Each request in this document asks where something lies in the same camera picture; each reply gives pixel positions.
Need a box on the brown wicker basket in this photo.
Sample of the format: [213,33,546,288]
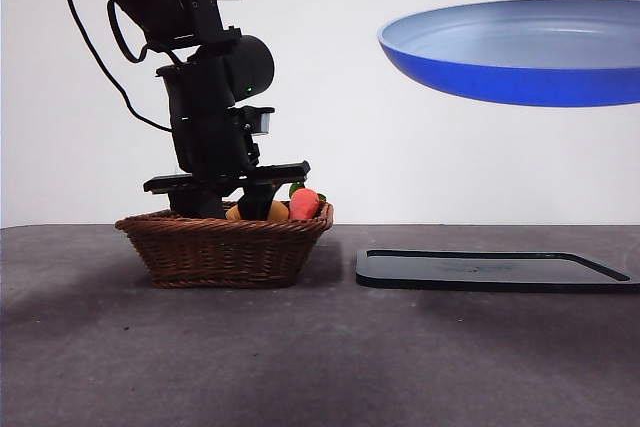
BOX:
[114,200,335,290]

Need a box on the black rectangular tray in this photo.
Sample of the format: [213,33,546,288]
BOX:
[355,248,640,294]

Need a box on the orange carrot with leaves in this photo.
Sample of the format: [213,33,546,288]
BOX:
[288,181,328,221]

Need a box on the blue plate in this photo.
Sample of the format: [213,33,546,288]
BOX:
[377,0,640,108]

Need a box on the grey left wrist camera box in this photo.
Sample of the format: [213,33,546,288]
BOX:
[243,105,276,137]

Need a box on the yellow-brown potato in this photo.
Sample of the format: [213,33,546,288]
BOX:
[225,200,291,222]

